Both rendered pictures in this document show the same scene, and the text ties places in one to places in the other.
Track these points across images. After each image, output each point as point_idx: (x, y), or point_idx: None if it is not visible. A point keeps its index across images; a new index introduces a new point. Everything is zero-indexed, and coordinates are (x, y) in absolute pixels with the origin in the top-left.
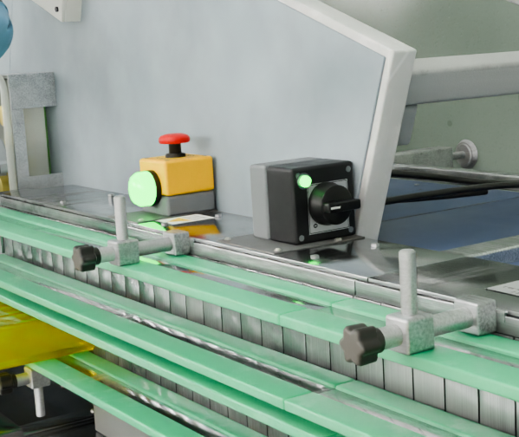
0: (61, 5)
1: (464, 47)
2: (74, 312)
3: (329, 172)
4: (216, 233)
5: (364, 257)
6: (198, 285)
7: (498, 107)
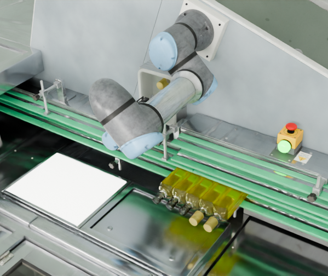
0: (210, 56)
1: (302, 14)
2: (277, 198)
3: None
4: None
5: None
6: None
7: (316, 40)
